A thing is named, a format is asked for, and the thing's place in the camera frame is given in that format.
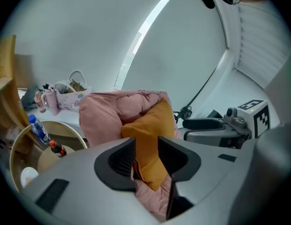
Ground beige cardboard box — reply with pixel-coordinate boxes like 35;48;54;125
14;53;34;89

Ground round wooden side table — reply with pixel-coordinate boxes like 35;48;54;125
9;120;89;192

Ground small black camera device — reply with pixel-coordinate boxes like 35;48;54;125
175;106;193;122

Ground wooden shelf unit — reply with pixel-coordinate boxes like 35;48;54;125
0;77;31;155

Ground red-capped cola bottle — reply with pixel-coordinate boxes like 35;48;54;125
48;139;67;158

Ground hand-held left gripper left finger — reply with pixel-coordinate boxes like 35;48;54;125
94;137;137;192

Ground white and pink tote bag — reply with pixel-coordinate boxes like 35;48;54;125
54;70;92;113

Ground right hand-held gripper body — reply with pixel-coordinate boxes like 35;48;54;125
184;99;271;150

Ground black cable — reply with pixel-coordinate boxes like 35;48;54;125
173;48;230;121

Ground small pink bottle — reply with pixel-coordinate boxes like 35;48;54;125
34;90;47;114

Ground orange pillow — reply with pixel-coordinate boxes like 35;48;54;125
121;97;177;192

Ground white window blinds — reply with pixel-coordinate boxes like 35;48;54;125
234;1;291;89

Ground pink padded seat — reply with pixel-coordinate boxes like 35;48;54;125
78;90;184;221

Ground dark grey cloth bag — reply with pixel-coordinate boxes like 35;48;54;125
21;85;44;112

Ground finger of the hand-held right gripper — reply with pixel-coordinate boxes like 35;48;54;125
182;118;222;130

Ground blue-capped water bottle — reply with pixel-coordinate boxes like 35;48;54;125
28;114;51;145

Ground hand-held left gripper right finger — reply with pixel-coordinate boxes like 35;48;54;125
157;135;202;220

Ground pink tumbler with handle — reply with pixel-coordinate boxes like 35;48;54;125
40;89;60;117

